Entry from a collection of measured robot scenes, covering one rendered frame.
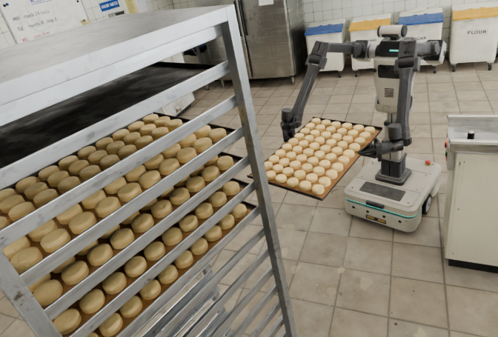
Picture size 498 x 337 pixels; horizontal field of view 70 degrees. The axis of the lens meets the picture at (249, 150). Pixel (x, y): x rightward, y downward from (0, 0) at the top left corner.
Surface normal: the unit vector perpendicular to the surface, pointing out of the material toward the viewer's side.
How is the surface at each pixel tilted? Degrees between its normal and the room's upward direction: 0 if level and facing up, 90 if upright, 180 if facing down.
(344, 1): 90
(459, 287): 0
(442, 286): 0
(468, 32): 92
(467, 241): 90
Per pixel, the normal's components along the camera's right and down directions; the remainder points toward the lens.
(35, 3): 0.92, 0.03
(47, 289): -0.18, -0.86
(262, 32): -0.37, 0.49
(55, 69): 0.75, 0.19
